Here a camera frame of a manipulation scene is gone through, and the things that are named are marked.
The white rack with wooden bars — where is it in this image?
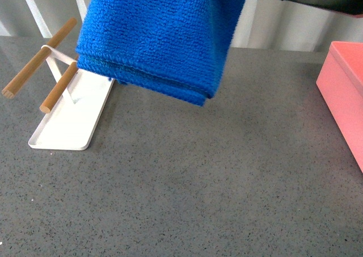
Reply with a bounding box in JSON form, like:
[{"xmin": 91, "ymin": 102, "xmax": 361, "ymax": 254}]
[{"xmin": 2, "ymin": 18, "xmax": 113, "ymax": 151}]

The pink plastic bin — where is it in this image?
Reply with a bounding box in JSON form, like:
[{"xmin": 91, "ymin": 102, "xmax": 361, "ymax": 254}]
[{"xmin": 316, "ymin": 41, "xmax": 362, "ymax": 168}]

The blue microfiber cloth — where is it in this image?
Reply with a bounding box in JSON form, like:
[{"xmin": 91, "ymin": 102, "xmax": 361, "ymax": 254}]
[{"xmin": 76, "ymin": 0, "xmax": 246, "ymax": 106}]

